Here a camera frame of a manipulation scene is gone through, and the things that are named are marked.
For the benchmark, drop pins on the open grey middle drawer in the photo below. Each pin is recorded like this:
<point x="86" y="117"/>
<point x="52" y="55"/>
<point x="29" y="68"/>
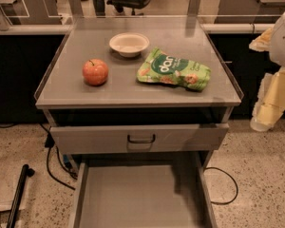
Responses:
<point x="143" y="190"/>

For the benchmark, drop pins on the white paper bowl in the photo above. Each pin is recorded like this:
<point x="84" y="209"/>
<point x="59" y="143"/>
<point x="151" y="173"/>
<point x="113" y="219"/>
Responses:
<point x="129" y="44"/>

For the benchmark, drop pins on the green rice chip bag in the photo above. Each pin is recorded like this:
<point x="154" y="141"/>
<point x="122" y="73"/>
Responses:
<point x="160" y="68"/>

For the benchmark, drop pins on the red apple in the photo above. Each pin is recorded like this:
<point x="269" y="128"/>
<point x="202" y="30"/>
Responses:
<point x="95" y="72"/>

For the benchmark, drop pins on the black drawer handle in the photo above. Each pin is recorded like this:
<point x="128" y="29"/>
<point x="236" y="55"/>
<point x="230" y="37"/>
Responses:
<point x="141" y="141"/>

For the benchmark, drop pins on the grey metal drawer cabinet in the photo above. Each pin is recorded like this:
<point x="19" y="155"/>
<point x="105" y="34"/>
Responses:
<point x="96" y="104"/>

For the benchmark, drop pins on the grey top drawer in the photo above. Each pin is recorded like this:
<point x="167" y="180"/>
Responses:
<point x="113" y="139"/>

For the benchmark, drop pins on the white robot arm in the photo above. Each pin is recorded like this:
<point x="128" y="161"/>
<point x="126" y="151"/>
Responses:
<point x="277" y="46"/>

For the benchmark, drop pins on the clear acrylic barrier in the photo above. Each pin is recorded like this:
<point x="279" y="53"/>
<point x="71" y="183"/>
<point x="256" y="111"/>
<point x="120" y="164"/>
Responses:
<point x="57" y="16"/>

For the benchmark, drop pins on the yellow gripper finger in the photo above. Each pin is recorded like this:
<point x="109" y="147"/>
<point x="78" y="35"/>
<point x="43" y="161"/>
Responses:
<point x="270" y="104"/>
<point x="262" y="42"/>

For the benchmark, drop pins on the black pole on floor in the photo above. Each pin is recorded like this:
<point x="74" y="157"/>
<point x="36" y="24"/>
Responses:
<point x="26" y="171"/>

